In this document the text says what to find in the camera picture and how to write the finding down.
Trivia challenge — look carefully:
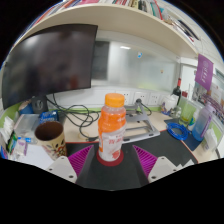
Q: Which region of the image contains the dark wine bottle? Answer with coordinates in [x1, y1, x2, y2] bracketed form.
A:
[173, 78, 183, 104]

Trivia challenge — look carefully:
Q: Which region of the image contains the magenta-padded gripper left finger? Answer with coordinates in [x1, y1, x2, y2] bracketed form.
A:
[45, 144, 95, 184]

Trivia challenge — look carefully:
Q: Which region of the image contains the small blue box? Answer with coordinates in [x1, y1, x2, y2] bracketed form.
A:
[38, 110, 59, 125]

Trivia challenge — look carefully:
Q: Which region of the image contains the white printed paper sheet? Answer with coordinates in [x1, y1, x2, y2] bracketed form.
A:
[19, 143, 58, 169]

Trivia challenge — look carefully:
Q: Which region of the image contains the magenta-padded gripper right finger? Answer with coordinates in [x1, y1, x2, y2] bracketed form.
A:
[132, 144, 183, 184]

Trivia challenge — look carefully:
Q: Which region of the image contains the black computer monitor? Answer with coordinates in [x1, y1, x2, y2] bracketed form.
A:
[1, 23, 99, 114]

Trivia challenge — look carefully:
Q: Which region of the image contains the black desk mat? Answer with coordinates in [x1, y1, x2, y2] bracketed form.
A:
[64, 128, 199, 191]

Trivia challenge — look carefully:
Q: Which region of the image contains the white tissue pack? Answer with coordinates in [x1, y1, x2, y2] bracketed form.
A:
[203, 128, 219, 153]

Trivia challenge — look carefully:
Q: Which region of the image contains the grey metal laptop stand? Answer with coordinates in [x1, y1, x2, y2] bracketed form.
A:
[122, 103, 161, 144]

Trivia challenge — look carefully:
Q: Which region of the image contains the orange-capped drink bottle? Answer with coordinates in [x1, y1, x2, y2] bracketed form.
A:
[97, 92, 127, 163]

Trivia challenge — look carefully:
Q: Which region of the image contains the patterned beige mug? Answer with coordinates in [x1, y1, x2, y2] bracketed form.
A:
[34, 120, 68, 161]

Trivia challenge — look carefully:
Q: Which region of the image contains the cream shelf with books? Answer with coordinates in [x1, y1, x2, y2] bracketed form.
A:
[19, 0, 208, 59]

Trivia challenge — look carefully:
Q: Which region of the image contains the flat round red coaster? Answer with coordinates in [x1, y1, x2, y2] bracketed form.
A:
[96, 148, 125, 167]

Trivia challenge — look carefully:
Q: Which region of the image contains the coiled blue cable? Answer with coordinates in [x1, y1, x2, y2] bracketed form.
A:
[166, 122, 190, 141]

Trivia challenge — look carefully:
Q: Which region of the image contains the purple hanging banner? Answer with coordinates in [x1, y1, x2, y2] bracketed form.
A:
[194, 53, 214, 92]

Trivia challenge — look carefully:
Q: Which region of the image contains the purple translucent water bottle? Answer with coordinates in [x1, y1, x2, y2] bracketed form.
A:
[191, 101, 214, 142]

